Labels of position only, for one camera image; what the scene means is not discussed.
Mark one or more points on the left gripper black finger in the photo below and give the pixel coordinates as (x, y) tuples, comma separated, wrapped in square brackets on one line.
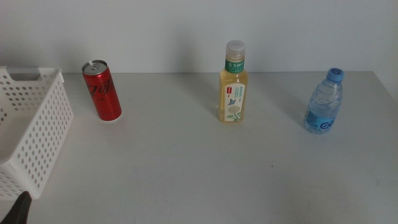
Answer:
[(18, 211)]

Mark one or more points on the red soda can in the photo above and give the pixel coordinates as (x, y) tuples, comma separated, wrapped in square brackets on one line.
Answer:
[(104, 96)]

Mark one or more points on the yellow tea bottle green label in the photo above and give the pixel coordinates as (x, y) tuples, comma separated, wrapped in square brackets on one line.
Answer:
[(233, 93)]

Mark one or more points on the clear water bottle blue cap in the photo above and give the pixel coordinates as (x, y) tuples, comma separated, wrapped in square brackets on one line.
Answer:
[(323, 105)]

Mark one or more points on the white perforated plastic basket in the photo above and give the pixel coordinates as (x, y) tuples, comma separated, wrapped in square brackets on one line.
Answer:
[(34, 130)]

